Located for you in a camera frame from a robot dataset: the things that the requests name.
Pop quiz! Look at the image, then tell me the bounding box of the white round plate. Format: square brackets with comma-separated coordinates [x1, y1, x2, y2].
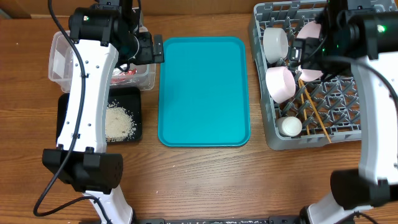
[297, 21, 323, 82]

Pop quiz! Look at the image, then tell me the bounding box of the long wooden chopstick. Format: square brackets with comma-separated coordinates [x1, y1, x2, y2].
[298, 79, 332, 143]

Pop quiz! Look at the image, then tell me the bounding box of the grey bowl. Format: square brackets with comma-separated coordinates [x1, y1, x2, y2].
[263, 27, 289, 63]

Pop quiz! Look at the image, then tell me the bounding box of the red snack wrapper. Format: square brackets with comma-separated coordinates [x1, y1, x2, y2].
[111, 68, 137, 85]

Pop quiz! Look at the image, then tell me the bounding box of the pink bowl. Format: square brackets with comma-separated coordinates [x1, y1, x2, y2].
[266, 67, 296, 103]

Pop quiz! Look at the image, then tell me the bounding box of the white cup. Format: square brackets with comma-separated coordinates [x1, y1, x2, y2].
[276, 116, 302, 137]

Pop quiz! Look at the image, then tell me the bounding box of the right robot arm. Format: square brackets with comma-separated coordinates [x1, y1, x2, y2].
[290, 1, 397, 223]

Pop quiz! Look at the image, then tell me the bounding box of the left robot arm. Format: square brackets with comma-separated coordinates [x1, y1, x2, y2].
[42, 0, 164, 223]

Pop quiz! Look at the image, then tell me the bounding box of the grey dishwasher rack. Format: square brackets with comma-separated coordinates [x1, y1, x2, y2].
[248, 0, 361, 150]

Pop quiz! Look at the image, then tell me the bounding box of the clear plastic bin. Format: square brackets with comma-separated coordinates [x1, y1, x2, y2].
[49, 31, 156, 93]

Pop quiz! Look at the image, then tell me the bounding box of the teal serving tray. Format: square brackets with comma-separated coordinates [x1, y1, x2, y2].
[158, 37, 251, 147]

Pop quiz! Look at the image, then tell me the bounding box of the black tray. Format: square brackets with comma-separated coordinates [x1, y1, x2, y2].
[55, 86, 143, 145]

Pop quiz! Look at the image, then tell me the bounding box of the spilled rice pile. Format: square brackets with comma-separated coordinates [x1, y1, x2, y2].
[105, 100, 137, 142]

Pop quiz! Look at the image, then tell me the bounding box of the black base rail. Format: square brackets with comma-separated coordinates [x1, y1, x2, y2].
[134, 215, 300, 224]

